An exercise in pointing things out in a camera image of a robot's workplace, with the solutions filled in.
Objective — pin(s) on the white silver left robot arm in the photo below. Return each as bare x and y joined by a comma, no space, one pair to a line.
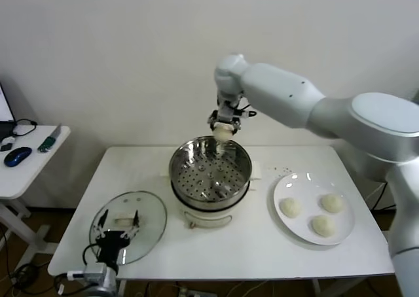
106,285

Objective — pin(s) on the blue black computer mouse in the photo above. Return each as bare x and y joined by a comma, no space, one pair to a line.
17,156

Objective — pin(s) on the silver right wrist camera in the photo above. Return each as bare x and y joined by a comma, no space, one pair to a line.
241,113

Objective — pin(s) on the round glass pot lid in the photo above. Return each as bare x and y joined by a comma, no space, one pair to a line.
152,218

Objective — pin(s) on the white side table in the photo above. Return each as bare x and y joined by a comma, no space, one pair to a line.
32,179

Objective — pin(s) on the white steamed baozi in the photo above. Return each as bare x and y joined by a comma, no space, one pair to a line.
290,208
323,226
332,203
222,134

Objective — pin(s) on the white left camera plug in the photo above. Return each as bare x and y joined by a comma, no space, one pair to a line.
73,274

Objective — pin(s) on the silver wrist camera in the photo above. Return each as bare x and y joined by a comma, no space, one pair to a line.
95,269
241,113

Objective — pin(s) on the perforated steel steamer basket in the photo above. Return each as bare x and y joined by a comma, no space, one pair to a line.
209,179

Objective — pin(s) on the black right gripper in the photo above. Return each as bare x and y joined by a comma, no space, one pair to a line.
226,117

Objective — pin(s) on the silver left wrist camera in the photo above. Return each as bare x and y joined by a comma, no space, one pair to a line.
95,269

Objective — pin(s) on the small black adapter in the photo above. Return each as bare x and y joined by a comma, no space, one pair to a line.
6,148

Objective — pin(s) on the white electric cooking pot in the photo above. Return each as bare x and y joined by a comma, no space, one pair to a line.
209,218

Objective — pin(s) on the round white plate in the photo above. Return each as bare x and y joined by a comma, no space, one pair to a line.
301,227

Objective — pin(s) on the black laptop computer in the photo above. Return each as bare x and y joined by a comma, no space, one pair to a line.
5,128

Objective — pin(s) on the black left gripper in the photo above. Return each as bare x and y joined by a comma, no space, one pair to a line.
111,246

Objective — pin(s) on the white power strip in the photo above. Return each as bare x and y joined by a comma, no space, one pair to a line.
193,292

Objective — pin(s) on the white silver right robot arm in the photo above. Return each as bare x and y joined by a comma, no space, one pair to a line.
327,107

